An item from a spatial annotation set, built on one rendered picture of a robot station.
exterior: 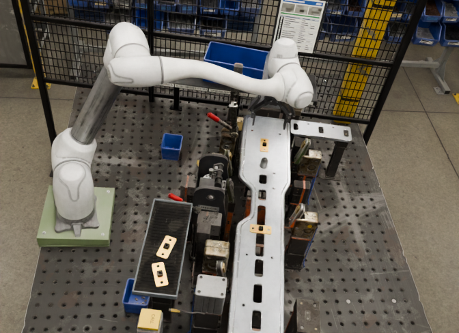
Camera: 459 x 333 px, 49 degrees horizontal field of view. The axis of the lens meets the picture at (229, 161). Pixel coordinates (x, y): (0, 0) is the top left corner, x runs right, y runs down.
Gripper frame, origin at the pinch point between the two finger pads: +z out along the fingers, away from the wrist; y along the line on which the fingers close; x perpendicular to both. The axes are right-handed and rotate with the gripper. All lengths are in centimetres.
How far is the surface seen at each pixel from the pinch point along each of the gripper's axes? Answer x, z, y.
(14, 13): 138, 52, -172
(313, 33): 54, -14, 19
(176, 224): -61, -3, -31
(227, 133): -0.7, 8.2, -17.3
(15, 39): 139, 74, -176
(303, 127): 15.1, 13.3, 18.2
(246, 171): -17.4, 13.2, -7.3
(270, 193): -27.9, 13.2, 3.5
